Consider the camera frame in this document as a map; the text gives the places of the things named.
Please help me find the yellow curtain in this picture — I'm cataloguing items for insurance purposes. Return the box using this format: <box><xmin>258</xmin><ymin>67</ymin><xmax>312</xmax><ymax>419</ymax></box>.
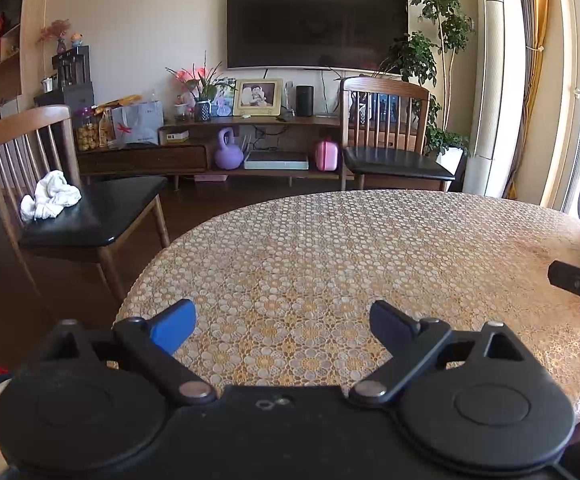
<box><xmin>505</xmin><ymin>0</ymin><xmax>567</xmax><ymax>202</ymax></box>

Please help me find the black cylindrical speaker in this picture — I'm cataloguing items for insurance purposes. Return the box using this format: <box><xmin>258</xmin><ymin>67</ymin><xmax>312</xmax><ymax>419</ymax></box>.
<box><xmin>296</xmin><ymin>85</ymin><xmax>315</xmax><ymax>117</ymax></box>

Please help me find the pink flower vase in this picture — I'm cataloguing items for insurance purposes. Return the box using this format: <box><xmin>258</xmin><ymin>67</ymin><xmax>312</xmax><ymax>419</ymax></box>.
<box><xmin>38</xmin><ymin>19</ymin><xmax>71</xmax><ymax>55</ymax></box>

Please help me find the small photo card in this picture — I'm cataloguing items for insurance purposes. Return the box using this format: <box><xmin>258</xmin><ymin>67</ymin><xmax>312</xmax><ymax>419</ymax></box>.
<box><xmin>212</xmin><ymin>78</ymin><xmax>237</xmax><ymax>117</ymax></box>

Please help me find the dark wooden television cabinet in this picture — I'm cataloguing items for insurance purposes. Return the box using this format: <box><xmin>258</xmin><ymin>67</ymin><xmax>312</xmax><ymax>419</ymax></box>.
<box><xmin>74</xmin><ymin>115</ymin><xmax>421</xmax><ymax>190</ymax></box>

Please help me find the white planter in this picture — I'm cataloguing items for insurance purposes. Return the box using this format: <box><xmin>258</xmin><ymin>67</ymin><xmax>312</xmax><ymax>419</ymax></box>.
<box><xmin>437</xmin><ymin>145</ymin><xmax>467</xmax><ymax>177</ymax></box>

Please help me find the grey shopping bag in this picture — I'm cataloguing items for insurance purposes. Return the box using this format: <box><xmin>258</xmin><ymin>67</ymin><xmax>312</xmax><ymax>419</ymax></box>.
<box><xmin>111</xmin><ymin>101</ymin><xmax>165</xmax><ymax>149</ymax></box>

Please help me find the small pink case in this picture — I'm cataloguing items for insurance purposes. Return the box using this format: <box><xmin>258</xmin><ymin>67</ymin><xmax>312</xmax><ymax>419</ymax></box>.
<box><xmin>315</xmin><ymin>139</ymin><xmax>341</xmax><ymax>172</ymax></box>

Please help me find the black drink dispenser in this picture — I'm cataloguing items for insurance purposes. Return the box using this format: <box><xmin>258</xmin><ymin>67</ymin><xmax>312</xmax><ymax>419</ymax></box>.
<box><xmin>34</xmin><ymin>45</ymin><xmax>95</xmax><ymax>111</ymax></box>

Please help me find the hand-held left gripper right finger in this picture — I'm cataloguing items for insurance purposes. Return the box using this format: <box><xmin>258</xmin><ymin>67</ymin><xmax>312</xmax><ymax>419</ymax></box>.
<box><xmin>349</xmin><ymin>300</ymin><xmax>538</xmax><ymax>407</ymax></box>

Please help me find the pink flower potted plant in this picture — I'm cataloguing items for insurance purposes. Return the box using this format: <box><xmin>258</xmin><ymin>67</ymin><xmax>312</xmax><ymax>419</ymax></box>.
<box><xmin>166</xmin><ymin>52</ymin><xmax>231</xmax><ymax>122</ymax></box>

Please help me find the purple kettlebell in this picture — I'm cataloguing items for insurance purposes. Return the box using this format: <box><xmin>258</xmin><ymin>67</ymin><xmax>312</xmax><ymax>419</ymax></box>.
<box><xmin>214</xmin><ymin>127</ymin><xmax>245</xmax><ymax>171</ymax></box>

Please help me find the clear snack jar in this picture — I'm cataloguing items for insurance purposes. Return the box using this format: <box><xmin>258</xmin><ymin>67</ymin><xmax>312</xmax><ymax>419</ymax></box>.
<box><xmin>74</xmin><ymin>107</ymin><xmax>98</xmax><ymax>152</ymax></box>

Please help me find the tall green houseplant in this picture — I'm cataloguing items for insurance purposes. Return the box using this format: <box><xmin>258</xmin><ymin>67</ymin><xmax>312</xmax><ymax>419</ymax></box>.
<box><xmin>375</xmin><ymin>0</ymin><xmax>476</xmax><ymax>157</ymax></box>

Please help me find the white flat box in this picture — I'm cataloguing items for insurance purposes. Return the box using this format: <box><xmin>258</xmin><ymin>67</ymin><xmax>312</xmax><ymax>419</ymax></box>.
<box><xmin>244</xmin><ymin>151</ymin><xmax>309</xmax><ymax>171</ymax></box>

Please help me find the white standing air conditioner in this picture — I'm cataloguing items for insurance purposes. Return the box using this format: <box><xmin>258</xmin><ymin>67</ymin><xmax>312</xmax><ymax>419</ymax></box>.
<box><xmin>462</xmin><ymin>0</ymin><xmax>528</xmax><ymax>199</ymax></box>

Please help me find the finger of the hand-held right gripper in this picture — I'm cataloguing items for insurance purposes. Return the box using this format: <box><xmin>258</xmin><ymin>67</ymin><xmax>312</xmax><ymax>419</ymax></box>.
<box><xmin>548</xmin><ymin>261</ymin><xmax>580</xmax><ymax>295</ymax></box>

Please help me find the wooden chair black seat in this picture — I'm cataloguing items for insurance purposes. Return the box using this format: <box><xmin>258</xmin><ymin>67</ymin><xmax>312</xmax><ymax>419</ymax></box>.
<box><xmin>0</xmin><ymin>105</ymin><xmax>171</xmax><ymax>302</ymax></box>
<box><xmin>340</xmin><ymin>76</ymin><xmax>456</xmax><ymax>192</ymax></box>

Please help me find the crumpled white cloth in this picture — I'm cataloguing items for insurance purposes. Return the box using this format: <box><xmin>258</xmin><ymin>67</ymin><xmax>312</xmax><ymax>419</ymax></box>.
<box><xmin>20</xmin><ymin>170</ymin><xmax>83</xmax><ymax>222</ymax></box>

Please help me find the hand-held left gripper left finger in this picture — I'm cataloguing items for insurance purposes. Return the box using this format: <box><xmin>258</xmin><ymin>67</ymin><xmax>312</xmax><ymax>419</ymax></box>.
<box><xmin>40</xmin><ymin>299</ymin><xmax>217</xmax><ymax>406</ymax></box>

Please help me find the black flat television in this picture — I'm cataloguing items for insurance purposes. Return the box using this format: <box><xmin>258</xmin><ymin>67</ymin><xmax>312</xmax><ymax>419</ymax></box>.
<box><xmin>226</xmin><ymin>0</ymin><xmax>409</xmax><ymax>72</ymax></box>

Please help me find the cream photo frame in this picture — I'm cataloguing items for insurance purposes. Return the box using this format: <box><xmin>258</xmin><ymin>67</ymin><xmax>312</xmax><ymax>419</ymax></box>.
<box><xmin>233</xmin><ymin>78</ymin><xmax>284</xmax><ymax>117</ymax></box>

